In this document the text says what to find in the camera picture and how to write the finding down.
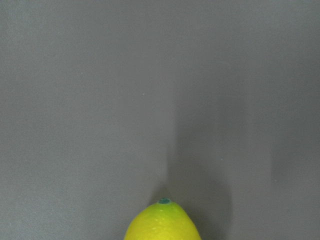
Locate yellow lemon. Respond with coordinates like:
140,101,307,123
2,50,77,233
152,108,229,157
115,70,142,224
124,197,201,240

